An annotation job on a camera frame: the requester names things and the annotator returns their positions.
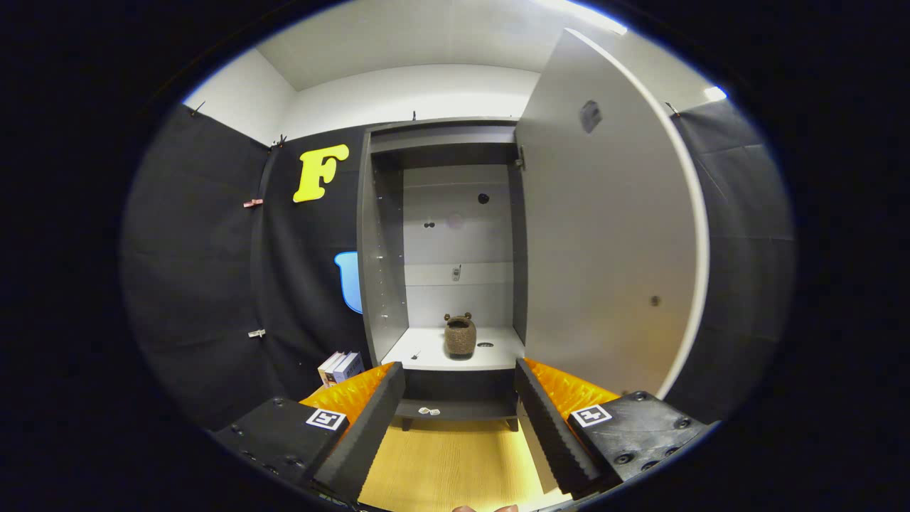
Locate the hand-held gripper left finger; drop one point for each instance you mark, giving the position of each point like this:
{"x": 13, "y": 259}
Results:
{"x": 366, "y": 434}

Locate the brown fuzzy shoe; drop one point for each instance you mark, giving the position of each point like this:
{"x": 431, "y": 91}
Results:
{"x": 460, "y": 338}

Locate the blue cover book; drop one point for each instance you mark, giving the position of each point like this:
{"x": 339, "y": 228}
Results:
{"x": 348, "y": 368}

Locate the black backdrop cloth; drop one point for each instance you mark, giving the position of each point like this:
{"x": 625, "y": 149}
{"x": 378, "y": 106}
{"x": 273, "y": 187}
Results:
{"x": 192, "y": 284}

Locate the long ceiling light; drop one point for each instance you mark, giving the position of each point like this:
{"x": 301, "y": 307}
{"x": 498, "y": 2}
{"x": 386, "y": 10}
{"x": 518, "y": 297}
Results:
{"x": 590, "y": 16}

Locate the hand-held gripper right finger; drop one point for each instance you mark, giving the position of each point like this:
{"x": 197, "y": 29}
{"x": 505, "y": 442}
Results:
{"x": 551, "y": 434}

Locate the small ceiling light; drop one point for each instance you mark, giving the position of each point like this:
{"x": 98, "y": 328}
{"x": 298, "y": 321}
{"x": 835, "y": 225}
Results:
{"x": 715, "y": 93}

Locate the small white wrapper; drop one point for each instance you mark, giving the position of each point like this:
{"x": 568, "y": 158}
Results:
{"x": 426, "y": 411}

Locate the grey shoe cabinet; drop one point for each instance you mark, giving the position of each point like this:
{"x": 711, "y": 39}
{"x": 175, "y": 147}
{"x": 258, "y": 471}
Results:
{"x": 455, "y": 235}

